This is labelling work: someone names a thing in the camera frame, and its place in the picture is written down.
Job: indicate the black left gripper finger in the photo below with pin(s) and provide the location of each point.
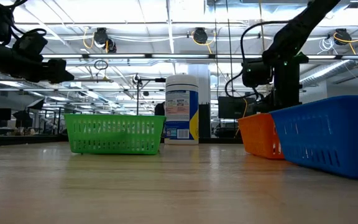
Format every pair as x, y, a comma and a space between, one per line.
57, 71

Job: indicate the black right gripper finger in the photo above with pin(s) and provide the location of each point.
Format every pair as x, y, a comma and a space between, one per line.
287, 104

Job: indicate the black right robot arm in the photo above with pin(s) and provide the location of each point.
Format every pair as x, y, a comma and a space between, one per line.
297, 31

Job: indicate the orange plastic basket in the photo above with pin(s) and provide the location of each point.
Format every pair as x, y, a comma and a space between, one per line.
259, 137

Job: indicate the blue plastic basket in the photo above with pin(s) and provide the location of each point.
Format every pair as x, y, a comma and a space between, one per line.
328, 137

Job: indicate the black upright panel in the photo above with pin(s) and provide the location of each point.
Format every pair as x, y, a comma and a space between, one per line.
204, 121

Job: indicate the green plastic basket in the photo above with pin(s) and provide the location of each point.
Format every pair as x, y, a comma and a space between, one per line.
113, 146

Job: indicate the white blue yellow wipes canister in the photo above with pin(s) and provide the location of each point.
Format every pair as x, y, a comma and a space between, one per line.
180, 109

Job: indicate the person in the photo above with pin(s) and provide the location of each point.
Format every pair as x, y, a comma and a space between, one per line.
160, 109

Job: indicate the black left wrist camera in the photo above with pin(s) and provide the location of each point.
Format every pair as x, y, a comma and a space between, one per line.
30, 45

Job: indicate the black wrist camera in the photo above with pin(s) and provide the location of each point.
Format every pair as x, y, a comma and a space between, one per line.
256, 74
30, 45

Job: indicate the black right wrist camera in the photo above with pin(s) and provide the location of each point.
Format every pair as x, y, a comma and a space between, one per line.
256, 74

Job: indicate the black camera stand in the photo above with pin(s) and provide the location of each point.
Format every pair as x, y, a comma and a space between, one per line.
138, 93

